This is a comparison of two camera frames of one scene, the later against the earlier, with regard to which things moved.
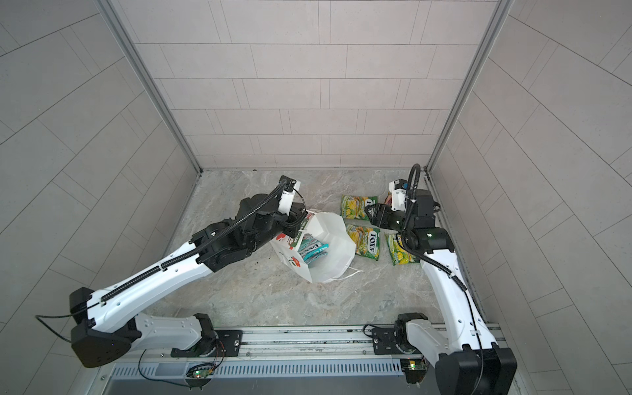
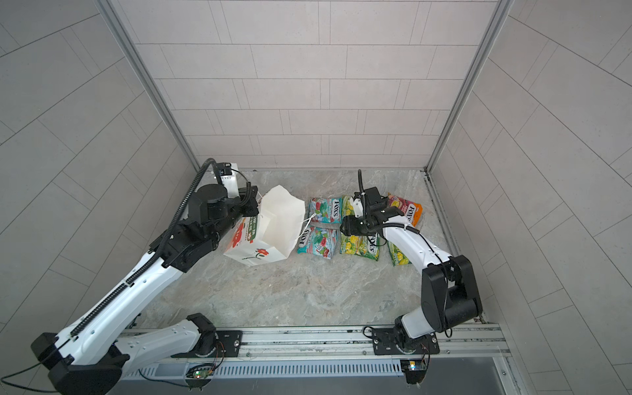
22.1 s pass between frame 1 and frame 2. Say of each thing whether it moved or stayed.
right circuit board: stayed
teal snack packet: moved
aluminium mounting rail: stayed
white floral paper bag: moved
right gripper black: moved
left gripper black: moved
